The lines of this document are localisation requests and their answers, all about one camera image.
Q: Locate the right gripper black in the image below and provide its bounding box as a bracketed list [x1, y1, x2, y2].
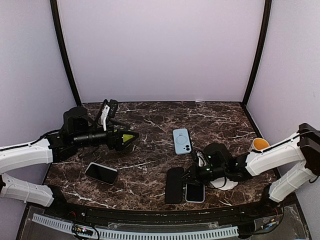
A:
[178, 161, 227, 186]

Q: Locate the lavender phone case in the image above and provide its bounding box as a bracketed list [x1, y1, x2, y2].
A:
[184, 183, 206, 203]

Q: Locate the black phone case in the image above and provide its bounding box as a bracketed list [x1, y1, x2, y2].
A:
[164, 167, 184, 204]

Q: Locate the light blue phone case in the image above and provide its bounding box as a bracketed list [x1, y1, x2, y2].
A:
[172, 128, 192, 155]

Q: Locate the dark screen phone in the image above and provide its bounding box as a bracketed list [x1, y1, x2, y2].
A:
[85, 162, 119, 185]

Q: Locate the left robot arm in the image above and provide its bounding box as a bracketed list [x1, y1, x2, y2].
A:
[0, 105, 139, 218]

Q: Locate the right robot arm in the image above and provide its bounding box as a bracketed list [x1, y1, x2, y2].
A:
[181, 123, 320, 217]

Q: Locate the green bowl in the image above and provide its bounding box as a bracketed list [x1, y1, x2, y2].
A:
[122, 134, 134, 143]

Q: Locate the white scalloped dish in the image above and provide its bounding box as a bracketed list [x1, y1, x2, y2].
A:
[208, 178, 238, 191]

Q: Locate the patterned white mug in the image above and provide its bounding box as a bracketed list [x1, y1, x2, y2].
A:
[250, 137, 270, 151]

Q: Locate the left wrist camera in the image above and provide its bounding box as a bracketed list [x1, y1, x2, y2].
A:
[95, 99, 119, 132]

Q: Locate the black front rail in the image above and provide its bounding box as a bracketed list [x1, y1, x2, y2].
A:
[27, 193, 298, 227]

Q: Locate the white cable duct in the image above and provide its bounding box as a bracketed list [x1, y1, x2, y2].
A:
[31, 213, 239, 240]

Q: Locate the left black frame post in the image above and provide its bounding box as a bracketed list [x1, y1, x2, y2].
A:
[49, 0, 82, 107]

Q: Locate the black frame post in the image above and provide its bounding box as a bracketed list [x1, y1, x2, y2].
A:
[241, 0, 272, 108]
[49, 0, 82, 107]

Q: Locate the right black frame post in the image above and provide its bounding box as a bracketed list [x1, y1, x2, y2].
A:
[241, 0, 272, 108]

